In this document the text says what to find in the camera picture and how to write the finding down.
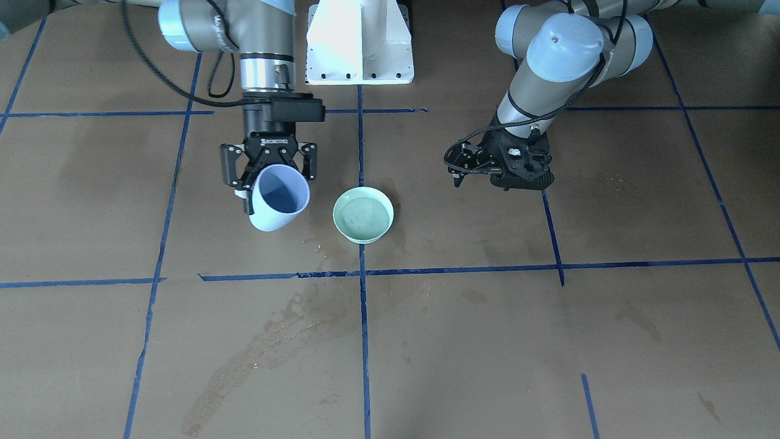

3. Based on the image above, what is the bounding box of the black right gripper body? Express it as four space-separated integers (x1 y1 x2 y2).
243 101 300 174

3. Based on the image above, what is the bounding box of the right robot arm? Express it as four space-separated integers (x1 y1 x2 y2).
116 1 325 220

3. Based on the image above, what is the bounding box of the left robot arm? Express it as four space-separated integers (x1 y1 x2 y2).
443 1 678 191

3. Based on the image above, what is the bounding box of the blue-grey plastic cup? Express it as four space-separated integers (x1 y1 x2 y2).
249 164 310 232

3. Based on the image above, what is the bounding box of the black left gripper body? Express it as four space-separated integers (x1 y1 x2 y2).
478 129 555 191

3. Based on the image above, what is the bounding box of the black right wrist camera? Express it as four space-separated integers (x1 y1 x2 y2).
263 93 325 123

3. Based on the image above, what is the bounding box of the light green bowl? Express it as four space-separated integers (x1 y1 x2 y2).
332 187 395 244

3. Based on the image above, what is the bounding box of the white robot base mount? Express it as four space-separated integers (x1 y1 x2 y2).
305 1 415 86

